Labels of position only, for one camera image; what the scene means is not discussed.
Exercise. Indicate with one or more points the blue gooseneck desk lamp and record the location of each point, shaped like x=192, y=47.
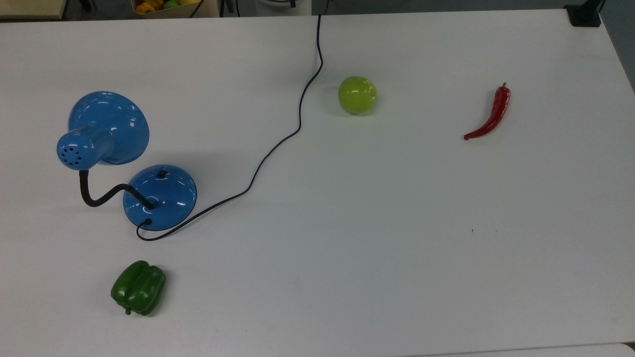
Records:
x=163, y=201

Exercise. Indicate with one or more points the yellow-green toy apple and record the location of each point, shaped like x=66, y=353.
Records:
x=357, y=94

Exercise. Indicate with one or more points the red toy chili pepper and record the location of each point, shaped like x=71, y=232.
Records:
x=498, y=111

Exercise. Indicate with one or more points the cardboard box of toys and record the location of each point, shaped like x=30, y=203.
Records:
x=211, y=11

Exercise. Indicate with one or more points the green toy bell pepper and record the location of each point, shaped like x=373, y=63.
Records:
x=139, y=287

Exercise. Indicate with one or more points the small green toy fruit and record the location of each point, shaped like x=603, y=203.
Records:
x=171, y=4

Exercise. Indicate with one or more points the orange toy fruit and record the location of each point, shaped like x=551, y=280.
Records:
x=144, y=7

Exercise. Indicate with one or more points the black table clamp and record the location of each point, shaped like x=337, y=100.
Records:
x=583, y=17

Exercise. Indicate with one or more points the tan wooden board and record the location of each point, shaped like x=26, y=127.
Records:
x=30, y=7

